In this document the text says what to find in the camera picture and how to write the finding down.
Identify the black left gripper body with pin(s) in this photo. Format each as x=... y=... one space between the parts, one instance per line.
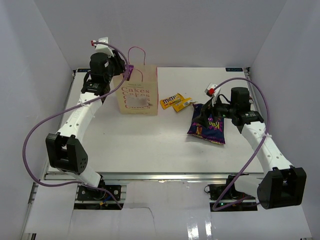
x=115 y=65

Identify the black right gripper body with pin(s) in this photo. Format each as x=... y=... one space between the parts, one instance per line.
x=220 y=110

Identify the purple candy snack bag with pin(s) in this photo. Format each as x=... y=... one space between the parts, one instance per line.
x=213 y=132

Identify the yellow snack packet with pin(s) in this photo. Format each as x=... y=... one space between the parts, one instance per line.
x=183 y=104

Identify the yellow M&M's candy packet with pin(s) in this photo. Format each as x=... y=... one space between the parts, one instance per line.
x=170 y=101

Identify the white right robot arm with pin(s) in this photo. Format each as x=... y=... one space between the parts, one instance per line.
x=283 y=184

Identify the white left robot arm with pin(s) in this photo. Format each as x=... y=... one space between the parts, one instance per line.
x=111 y=142

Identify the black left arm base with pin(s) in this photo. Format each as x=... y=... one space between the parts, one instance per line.
x=89 y=194

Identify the white front cover panel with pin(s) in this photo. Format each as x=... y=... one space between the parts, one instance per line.
x=159 y=211

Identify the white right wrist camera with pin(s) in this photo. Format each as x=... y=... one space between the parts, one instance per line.
x=212 y=91

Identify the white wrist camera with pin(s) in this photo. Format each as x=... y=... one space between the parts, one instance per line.
x=212 y=91
x=100 y=46

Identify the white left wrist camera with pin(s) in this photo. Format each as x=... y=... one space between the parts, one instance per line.
x=100 y=46

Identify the aluminium table edge rail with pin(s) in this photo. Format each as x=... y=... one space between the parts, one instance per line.
x=152 y=176

